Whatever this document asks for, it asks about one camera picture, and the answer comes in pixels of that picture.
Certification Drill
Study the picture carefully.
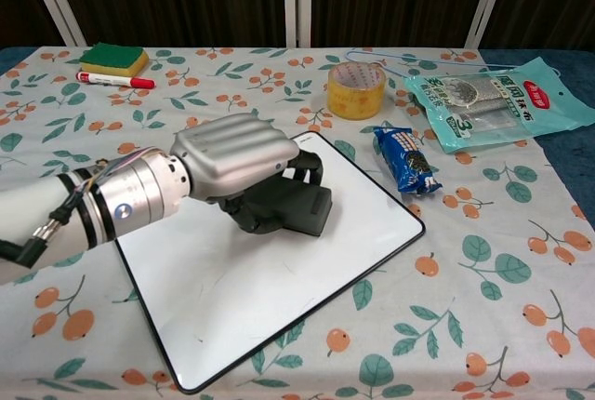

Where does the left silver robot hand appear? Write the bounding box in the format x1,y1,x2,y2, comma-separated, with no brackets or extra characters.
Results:
169,113,325,235

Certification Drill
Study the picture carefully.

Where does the dark grey whiteboard eraser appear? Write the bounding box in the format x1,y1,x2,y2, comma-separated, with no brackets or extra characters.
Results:
244,176,334,237

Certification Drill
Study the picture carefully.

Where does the yellow adhesive tape roll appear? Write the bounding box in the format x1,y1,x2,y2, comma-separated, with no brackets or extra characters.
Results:
326,62,387,120

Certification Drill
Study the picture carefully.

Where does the red white marker pen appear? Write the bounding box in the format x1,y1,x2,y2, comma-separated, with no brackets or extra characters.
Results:
75,70,156,90

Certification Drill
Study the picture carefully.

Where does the green yellow sponge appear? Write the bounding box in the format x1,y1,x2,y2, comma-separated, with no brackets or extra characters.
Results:
78,43,150,76

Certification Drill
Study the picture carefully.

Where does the blue cookie pack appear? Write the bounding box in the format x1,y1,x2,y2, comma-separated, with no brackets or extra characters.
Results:
372,125,442,196

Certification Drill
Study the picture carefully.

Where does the teal cleaning cloth package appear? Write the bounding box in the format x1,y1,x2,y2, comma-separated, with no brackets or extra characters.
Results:
403,56,595,155

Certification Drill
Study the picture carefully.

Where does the floral patterned tablecloth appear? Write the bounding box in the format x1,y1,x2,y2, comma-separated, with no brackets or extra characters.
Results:
0,46,595,400

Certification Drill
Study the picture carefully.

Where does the white whiteboard black frame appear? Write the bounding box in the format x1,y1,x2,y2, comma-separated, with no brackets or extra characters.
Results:
113,129,427,395

